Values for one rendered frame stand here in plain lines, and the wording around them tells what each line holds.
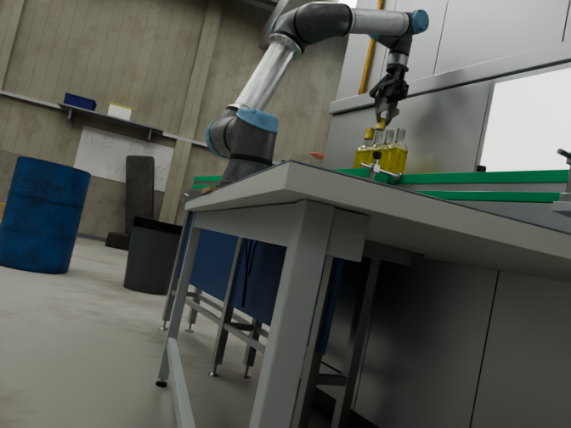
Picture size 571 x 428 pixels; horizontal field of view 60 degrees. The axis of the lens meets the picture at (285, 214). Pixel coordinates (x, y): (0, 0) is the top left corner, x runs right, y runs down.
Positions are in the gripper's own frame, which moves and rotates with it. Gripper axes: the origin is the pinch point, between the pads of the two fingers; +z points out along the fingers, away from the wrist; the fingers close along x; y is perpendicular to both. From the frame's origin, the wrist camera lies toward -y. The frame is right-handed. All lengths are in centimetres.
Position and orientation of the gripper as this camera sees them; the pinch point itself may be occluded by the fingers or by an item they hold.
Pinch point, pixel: (381, 121)
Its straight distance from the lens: 190.0
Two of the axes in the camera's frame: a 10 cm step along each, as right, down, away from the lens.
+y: 4.8, 0.5, -8.7
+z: -2.1, 9.8, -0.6
